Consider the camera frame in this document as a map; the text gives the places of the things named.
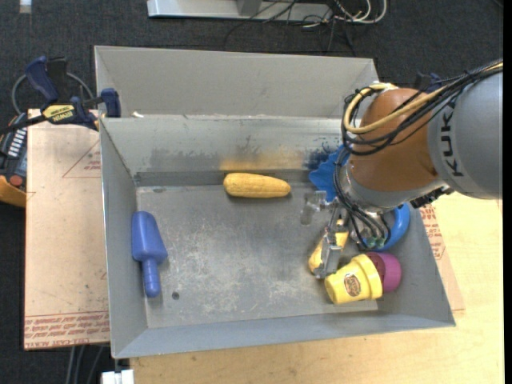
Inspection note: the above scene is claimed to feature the blue ring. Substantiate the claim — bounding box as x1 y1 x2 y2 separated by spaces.
358 202 412 253

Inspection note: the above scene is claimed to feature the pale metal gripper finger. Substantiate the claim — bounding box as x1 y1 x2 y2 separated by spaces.
313 232 345 280
300 190 329 226

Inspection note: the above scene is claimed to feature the yellow tub with purple lid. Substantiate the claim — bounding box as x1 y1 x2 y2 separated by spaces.
324 251 402 306

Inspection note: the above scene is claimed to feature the blue plastic scoop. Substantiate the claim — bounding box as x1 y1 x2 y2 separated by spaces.
130 210 170 299

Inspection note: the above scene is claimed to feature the yellow corn cob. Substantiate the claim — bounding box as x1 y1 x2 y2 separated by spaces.
222 172 292 199

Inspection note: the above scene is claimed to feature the blue ruffled cloth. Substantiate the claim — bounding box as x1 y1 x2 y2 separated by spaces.
308 143 350 202

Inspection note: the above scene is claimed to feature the grey metal bin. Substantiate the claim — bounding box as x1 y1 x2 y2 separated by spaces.
94 45 457 360

